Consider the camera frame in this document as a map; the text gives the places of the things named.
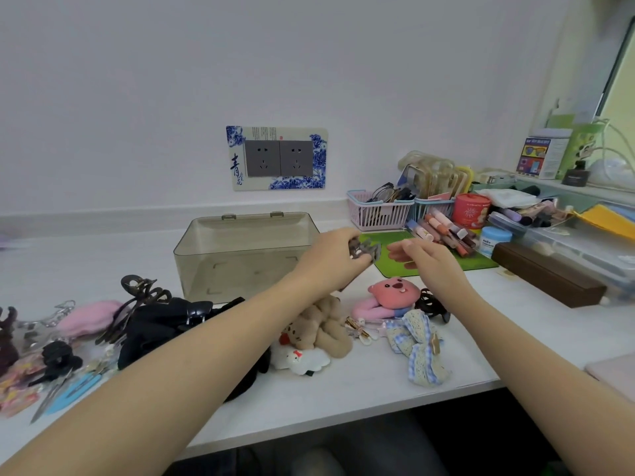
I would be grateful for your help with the red round tin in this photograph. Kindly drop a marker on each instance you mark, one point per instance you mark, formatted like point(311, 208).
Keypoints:
point(471, 213)

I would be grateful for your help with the transparent grey storage box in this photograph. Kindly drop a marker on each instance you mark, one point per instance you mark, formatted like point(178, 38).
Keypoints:
point(238, 257)

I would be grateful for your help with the clear plastic container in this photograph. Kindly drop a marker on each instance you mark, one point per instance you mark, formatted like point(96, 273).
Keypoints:
point(585, 247)

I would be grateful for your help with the person's right forearm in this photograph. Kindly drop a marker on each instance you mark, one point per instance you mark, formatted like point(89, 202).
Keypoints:
point(545, 391)

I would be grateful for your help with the pink plastic basket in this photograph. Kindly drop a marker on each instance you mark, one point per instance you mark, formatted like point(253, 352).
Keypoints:
point(377, 218)

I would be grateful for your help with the person's left forearm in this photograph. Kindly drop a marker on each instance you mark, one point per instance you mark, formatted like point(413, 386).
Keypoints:
point(173, 381)

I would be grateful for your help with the blue lace bow clip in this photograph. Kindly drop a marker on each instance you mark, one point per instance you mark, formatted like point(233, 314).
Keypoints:
point(416, 342)

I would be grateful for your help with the pink beaver plush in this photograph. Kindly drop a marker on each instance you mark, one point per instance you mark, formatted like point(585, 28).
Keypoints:
point(394, 292)

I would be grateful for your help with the blue floral socket frame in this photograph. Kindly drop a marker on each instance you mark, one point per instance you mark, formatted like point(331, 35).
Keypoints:
point(235, 173)

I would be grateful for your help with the small white device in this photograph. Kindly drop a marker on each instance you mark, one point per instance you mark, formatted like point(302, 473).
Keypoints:
point(496, 177)

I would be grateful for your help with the white fluffy plush clip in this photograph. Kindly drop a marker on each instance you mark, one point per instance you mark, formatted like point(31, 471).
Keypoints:
point(297, 361)

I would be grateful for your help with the dark framed eyeglasses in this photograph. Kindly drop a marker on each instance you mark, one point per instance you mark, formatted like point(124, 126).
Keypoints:
point(384, 193)

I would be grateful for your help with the beige bear plush clip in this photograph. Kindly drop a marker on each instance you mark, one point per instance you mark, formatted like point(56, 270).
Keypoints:
point(322, 322)

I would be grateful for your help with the person's left hand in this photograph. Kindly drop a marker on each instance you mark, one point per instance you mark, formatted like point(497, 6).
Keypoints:
point(327, 262)

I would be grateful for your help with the dark window frame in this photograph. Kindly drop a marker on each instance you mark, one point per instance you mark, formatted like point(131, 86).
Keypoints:
point(616, 64)

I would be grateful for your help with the black fabric bow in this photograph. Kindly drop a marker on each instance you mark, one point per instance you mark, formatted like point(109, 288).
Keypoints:
point(159, 327)

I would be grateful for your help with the white cloth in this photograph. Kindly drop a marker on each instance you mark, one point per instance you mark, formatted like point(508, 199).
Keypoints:
point(511, 197)

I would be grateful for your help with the white box colourful print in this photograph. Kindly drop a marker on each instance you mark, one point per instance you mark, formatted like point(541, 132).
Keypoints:
point(543, 158)

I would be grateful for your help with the white jar with blue lid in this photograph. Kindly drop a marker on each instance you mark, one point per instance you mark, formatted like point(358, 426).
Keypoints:
point(495, 240)

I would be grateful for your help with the grey wall socket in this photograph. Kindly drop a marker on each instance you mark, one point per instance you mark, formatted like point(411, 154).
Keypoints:
point(296, 157)
point(262, 158)

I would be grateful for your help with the pile of cosmetics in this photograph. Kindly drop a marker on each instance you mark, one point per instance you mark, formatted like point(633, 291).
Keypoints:
point(536, 213)

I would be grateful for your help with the brown wooden box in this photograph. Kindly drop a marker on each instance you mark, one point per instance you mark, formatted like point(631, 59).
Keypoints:
point(545, 275)

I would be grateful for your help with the green desk mat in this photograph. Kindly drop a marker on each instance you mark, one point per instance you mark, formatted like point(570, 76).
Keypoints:
point(476, 265)

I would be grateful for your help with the yellow folder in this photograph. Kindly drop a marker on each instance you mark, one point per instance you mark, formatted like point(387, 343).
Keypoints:
point(610, 220)

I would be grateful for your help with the blue plastic basket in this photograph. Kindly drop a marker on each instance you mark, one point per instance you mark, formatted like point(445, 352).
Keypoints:
point(431, 210)

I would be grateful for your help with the person's right hand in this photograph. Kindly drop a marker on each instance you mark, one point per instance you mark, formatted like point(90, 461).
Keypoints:
point(431, 267)

